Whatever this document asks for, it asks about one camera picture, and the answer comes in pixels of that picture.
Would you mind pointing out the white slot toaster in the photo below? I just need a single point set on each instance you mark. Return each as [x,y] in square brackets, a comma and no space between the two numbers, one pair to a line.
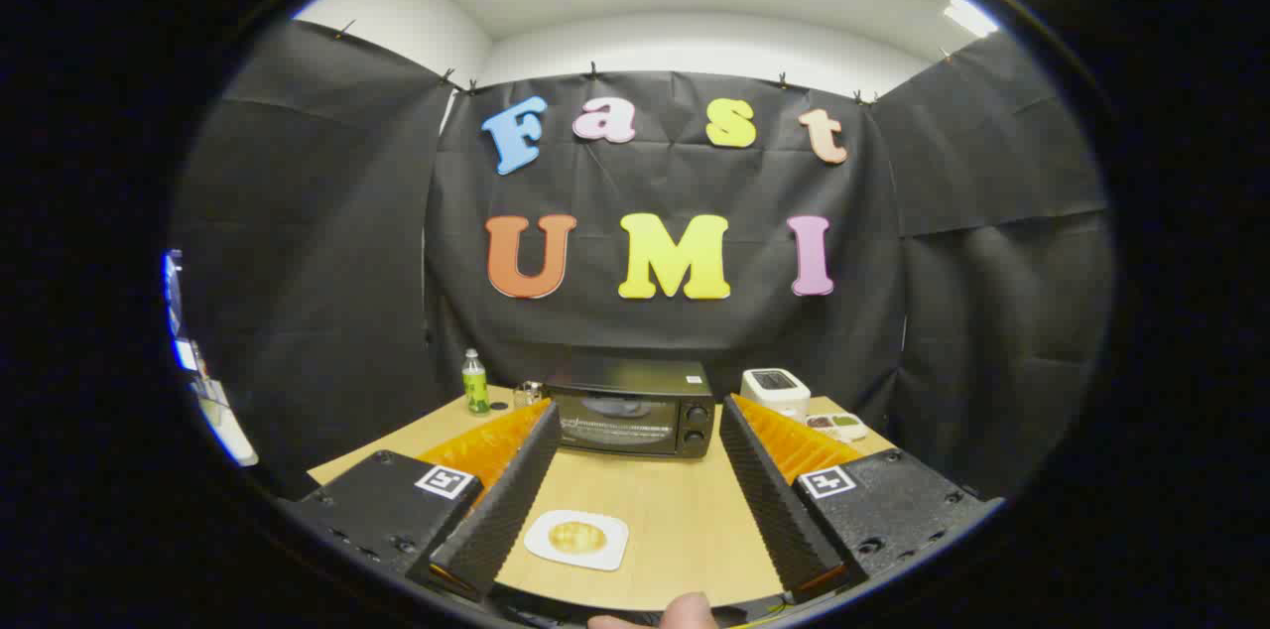
[779,401]

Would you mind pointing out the black backdrop cloth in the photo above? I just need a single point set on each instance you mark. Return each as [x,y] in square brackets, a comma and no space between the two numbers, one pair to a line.
[675,183]

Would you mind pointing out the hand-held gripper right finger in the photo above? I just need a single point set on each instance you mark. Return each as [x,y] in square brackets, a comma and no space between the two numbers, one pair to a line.
[769,485]

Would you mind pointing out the green label drink bottle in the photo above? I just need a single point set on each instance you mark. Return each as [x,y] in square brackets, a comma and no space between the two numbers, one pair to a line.
[476,396]

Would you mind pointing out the white plate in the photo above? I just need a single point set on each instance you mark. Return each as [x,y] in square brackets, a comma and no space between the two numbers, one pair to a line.
[541,550]

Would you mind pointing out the small ceiling light panel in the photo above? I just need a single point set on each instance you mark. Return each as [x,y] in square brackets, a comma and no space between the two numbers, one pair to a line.
[970,16]

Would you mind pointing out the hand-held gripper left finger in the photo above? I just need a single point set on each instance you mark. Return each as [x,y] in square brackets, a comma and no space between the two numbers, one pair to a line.
[516,480]

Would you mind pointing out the white and blue object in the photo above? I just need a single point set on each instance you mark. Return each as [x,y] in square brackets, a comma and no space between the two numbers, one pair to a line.
[213,401]

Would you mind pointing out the white divided condiment dish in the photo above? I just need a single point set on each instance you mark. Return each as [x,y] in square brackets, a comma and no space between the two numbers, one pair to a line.
[838,427]

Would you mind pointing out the black toaster oven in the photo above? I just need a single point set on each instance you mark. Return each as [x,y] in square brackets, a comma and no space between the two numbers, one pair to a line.
[635,376]

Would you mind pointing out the golden bread roll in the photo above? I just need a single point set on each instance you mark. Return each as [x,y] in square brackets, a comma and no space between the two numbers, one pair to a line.
[577,537]

